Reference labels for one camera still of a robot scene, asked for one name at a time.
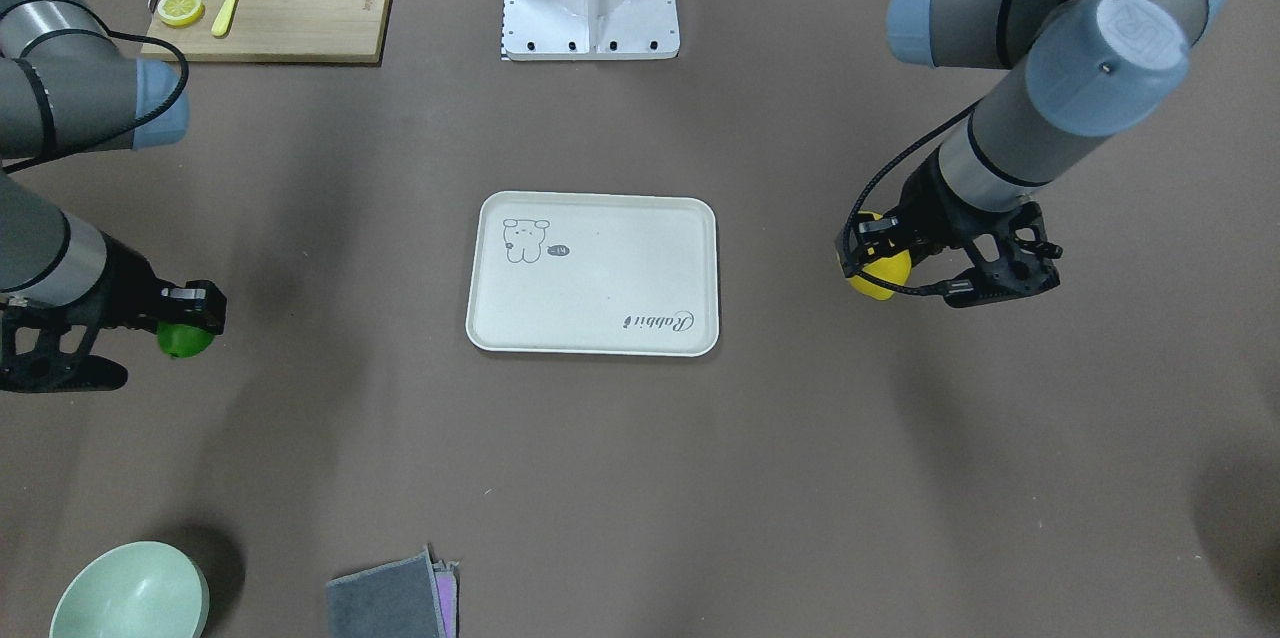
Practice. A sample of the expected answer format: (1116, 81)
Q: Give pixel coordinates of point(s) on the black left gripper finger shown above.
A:
(874, 233)

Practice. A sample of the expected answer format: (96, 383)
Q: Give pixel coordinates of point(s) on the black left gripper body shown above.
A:
(933, 206)

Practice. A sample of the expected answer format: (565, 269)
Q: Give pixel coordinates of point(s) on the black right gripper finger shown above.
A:
(197, 304)

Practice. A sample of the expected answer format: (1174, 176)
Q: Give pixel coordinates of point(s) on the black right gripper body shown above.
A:
(126, 284)

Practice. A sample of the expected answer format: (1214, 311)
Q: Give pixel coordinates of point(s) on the yellow lemon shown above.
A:
(895, 269)

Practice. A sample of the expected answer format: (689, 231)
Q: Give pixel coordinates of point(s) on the green lime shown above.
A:
(181, 340)

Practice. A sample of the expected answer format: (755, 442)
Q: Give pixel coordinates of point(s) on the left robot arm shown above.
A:
(1076, 72)

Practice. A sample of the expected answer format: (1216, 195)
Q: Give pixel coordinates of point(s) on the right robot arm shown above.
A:
(65, 89)

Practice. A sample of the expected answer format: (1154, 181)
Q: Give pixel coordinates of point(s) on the white rabbit tray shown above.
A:
(595, 274)

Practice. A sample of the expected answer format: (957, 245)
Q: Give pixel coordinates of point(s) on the mint green bowl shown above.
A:
(140, 589)

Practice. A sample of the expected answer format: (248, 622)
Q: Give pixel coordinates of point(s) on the wooden cutting board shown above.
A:
(285, 31)

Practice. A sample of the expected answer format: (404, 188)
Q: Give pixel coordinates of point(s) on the grey folded cloth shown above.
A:
(414, 597)

